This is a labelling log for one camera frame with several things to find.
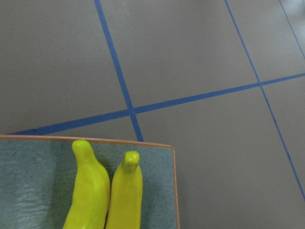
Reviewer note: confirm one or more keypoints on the yellow-green banana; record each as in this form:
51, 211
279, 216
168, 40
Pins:
91, 192

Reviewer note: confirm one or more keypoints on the yellow banana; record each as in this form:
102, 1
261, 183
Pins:
126, 194

